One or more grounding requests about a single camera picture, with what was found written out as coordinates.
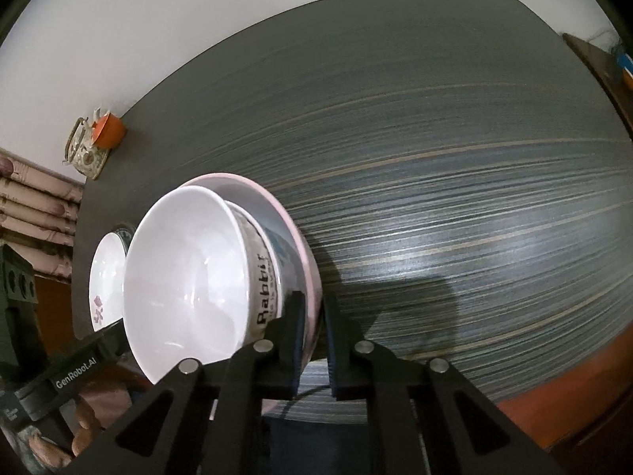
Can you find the blue and white box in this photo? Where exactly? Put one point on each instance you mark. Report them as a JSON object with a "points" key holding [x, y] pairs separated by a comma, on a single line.
{"points": [[624, 62]]}

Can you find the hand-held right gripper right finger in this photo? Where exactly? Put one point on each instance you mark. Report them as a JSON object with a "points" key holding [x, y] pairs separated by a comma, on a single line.
{"points": [[330, 356]]}

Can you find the orange teacup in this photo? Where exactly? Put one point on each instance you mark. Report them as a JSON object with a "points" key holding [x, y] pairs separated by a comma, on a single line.
{"points": [[111, 131]]}

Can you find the white bowl with black print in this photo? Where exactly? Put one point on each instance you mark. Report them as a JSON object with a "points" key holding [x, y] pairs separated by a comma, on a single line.
{"points": [[264, 287]]}

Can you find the white plate with pink flowers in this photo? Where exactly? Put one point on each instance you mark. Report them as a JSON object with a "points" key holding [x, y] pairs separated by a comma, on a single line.
{"points": [[106, 277]]}

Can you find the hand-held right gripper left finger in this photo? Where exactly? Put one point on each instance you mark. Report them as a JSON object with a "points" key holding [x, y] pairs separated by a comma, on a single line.
{"points": [[296, 356]]}

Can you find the blue floral plate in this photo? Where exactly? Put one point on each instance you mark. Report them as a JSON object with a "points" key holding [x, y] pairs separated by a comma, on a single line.
{"points": [[123, 233]]}

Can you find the plain white bowl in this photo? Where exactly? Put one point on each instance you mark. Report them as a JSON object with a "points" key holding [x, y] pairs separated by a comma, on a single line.
{"points": [[183, 277]]}

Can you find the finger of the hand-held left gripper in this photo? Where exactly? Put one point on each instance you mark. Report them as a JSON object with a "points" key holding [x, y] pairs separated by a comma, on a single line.
{"points": [[114, 339]]}

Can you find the floral ceramic teapot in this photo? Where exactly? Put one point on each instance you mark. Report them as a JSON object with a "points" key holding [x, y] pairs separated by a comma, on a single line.
{"points": [[84, 156]]}

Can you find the person's left hand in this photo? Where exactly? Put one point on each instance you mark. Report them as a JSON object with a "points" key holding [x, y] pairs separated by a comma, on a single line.
{"points": [[86, 430]]}

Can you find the large pink bowl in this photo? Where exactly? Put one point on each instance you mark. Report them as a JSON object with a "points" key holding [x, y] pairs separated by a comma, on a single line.
{"points": [[296, 252]]}

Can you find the beige patterned curtain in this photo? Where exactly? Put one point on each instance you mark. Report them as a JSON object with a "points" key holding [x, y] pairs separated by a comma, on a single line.
{"points": [[34, 208]]}

